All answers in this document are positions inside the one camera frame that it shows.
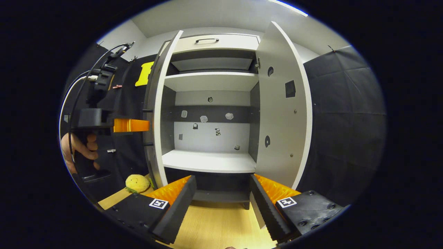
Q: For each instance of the beige cabinet door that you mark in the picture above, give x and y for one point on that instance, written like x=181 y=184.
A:
x=157 y=138
x=280 y=131

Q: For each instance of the grey cabinet shelf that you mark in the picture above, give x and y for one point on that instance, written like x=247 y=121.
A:
x=211 y=64

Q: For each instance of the beige double-door shoe cabinet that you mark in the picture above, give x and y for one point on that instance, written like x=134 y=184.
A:
x=221 y=42

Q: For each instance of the yellow plush toy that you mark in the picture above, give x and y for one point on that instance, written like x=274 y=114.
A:
x=137 y=183

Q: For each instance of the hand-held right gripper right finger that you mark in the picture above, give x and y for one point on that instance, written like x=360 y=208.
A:
x=268 y=211

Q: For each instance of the white cabinet shelf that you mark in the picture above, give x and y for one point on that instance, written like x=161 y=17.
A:
x=207 y=160
x=211 y=81

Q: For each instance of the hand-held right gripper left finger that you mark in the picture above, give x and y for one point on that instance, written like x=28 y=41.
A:
x=178 y=211

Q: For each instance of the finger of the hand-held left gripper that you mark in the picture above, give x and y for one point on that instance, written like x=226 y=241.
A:
x=131 y=125

